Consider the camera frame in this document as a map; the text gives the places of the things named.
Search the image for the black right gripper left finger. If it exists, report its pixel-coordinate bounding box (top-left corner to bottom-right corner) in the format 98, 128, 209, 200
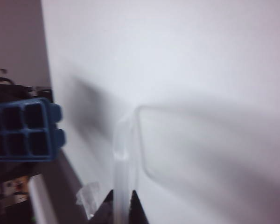
89, 189, 115, 224

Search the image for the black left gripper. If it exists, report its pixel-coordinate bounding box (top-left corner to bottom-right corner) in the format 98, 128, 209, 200
0, 83, 54, 105

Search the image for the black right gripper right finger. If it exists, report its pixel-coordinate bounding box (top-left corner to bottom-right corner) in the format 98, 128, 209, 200
129, 189, 152, 224

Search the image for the thin finger of the black left gripper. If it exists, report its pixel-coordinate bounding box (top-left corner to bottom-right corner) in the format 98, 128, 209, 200
0, 161, 51, 187

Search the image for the blue ice cube tray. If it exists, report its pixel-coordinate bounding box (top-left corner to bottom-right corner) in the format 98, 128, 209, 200
0, 97, 67, 163

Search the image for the clear tape piece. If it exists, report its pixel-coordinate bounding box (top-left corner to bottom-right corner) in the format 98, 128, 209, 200
75, 181, 102, 220

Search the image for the cluttered electronics panel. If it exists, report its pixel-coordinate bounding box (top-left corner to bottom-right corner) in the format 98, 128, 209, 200
0, 176, 30, 212

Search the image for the silver aluminium frame post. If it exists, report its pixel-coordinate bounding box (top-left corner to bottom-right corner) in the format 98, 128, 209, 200
28, 174, 61, 224

